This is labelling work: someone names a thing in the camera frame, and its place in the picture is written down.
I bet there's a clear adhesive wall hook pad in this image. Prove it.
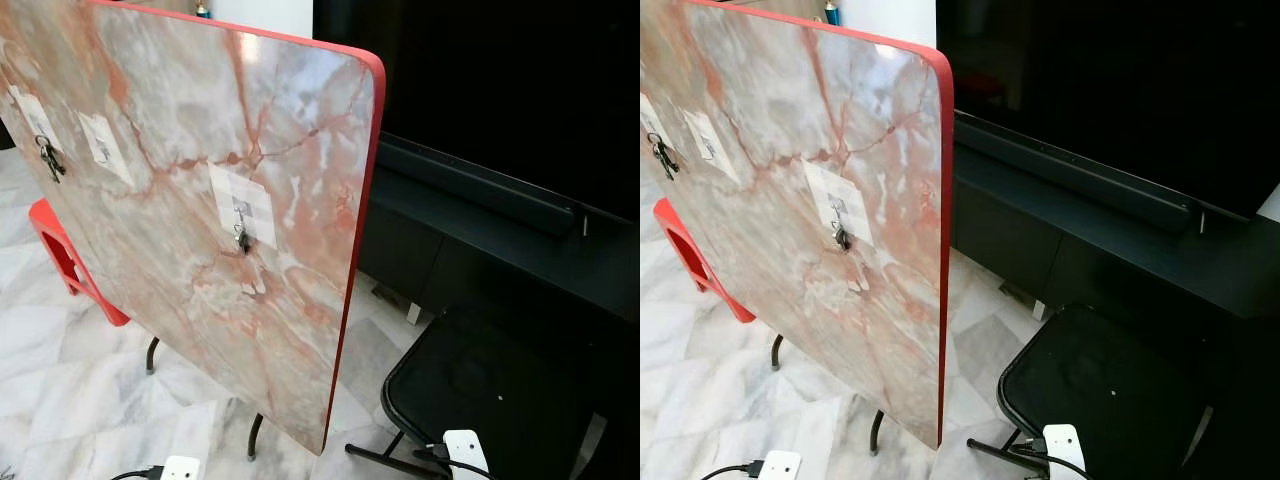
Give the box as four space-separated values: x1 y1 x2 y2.
683 108 743 186
208 163 278 251
78 112 134 186
640 93 669 146
8 87 63 153
803 160 874 248

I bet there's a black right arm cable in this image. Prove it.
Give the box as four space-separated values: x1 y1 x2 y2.
1015 437 1091 480
413 443 496 480

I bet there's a black television screen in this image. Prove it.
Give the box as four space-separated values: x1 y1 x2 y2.
936 0 1280 223
313 0 641 223

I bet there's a bunch of dark keys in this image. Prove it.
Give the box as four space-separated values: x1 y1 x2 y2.
35 135 67 184

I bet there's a black soundbar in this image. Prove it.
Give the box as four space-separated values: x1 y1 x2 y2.
376 133 586 238
955 110 1204 236

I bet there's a black television console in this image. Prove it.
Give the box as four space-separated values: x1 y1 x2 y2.
358 165 641 321
948 150 1280 321

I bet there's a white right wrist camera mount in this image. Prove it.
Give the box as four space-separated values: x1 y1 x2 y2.
443 429 491 480
1041 423 1087 480

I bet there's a marble pattern board red edge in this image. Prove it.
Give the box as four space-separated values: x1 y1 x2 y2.
640 0 955 450
0 0 387 457

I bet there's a black folding chair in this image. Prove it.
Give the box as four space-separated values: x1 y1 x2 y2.
967 303 1241 480
345 305 626 480

